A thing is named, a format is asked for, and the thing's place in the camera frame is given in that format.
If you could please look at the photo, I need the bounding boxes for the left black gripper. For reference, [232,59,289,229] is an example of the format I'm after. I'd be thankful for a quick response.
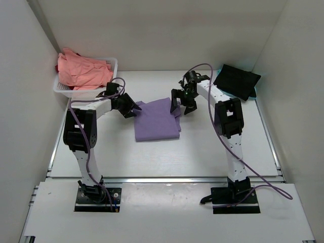
[114,93,141,119]

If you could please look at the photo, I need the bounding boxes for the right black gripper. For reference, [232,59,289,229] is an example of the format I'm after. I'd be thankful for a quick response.
[170,90,198,115]

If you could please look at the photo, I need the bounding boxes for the purple t shirt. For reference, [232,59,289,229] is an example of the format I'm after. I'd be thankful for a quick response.
[134,97,181,142]

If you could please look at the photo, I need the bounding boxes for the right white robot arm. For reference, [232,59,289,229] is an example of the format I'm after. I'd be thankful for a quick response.
[170,71,251,203]

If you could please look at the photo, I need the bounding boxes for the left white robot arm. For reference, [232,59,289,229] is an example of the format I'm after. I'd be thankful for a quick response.
[63,78,141,201]

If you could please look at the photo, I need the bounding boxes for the folded black t shirt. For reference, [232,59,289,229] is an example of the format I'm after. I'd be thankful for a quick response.
[214,64,262,101]

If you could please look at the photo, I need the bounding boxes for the salmon pink t shirt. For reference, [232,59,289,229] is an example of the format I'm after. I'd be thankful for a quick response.
[57,48,113,90]

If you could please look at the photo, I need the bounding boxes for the white plastic basket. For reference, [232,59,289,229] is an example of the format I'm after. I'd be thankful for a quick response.
[53,57,118,99]

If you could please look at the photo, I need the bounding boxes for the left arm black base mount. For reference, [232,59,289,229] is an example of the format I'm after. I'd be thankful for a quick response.
[74,180,122,213]

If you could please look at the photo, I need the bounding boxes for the aluminium rail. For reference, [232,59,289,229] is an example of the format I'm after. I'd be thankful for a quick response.
[46,176,284,184]

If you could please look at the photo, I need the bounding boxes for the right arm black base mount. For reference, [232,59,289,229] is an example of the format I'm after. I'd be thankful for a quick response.
[200,177,261,214]

